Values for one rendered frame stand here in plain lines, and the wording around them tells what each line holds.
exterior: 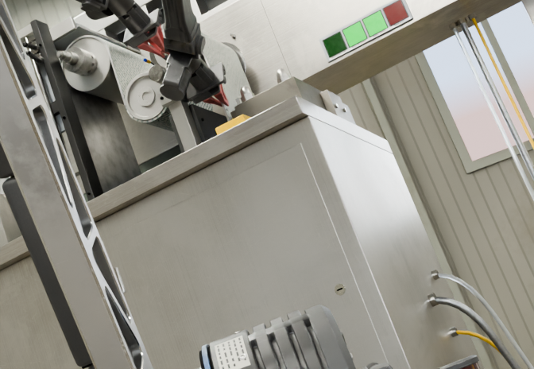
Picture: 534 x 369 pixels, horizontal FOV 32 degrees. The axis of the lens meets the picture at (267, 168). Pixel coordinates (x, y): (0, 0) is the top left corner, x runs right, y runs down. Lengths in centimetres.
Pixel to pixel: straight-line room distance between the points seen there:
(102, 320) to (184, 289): 114
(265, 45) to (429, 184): 239
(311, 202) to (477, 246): 302
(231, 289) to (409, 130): 310
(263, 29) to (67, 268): 186
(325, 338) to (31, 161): 29
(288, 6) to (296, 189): 85
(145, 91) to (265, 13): 46
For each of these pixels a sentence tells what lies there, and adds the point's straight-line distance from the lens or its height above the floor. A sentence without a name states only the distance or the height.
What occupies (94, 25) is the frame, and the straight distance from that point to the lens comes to 285.
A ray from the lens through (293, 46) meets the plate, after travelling 252.
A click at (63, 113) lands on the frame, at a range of 227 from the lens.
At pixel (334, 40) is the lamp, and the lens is 248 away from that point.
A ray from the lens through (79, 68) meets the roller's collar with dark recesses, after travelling 237.
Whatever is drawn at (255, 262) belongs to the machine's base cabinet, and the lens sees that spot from 184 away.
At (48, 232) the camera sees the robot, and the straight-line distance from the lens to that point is 76.
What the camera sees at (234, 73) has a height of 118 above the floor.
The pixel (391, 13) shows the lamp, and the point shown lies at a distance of 245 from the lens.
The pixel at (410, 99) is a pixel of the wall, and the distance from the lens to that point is 492.
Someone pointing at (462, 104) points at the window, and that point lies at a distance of 493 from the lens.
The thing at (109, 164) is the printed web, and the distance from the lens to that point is 244.
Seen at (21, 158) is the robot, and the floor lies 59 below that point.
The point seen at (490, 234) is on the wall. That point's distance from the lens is 480.
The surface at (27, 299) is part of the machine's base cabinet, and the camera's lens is 212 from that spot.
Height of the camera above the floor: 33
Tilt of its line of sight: 15 degrees up
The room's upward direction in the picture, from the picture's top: 21 degrees counter-clockwise
